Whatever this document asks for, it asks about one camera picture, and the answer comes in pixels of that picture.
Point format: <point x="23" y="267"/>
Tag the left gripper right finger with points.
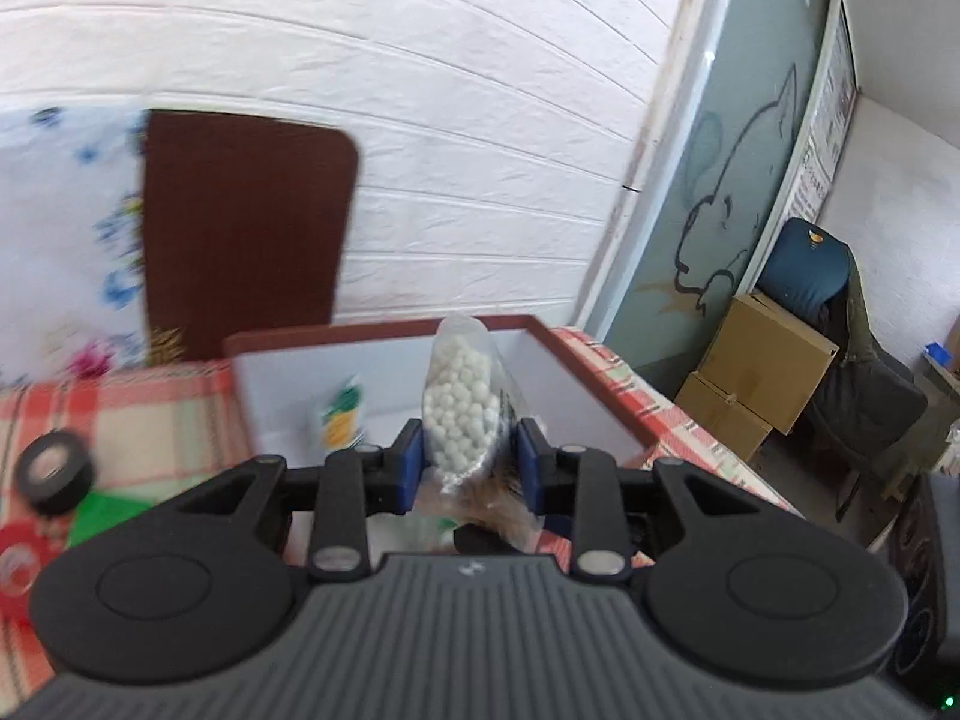
<point x="583" y="486"/>

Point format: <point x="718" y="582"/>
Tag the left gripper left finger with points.
<point x="354" y="483"/>

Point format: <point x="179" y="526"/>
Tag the green white snack packet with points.
<point x="338" y="422"/>

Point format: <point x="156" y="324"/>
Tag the bag of white beads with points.
<point x="470" y="407"/>

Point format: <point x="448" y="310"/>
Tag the green cardboard box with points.
<point x="99" y="512"/>

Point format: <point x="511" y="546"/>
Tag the black tape roll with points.
<point x="54" y="473"/>

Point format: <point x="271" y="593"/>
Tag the red tape roll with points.
<point x="26" y="550"/>

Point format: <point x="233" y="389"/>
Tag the brown shoe box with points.
<point x="420" y="397"/>

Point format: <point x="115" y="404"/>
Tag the cardboard boxes stack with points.
<point x="757" y="376"/>

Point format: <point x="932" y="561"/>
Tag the red plaid bed sheet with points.
<point x="155" y="431"/>

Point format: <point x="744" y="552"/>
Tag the dark jacket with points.
<point x="868" y="399"/>

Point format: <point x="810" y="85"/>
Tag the blue cushion chair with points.
<point x="806" y="269"/>

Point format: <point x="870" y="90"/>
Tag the cartoon painted glass door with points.
<point x="701" y="208"/>

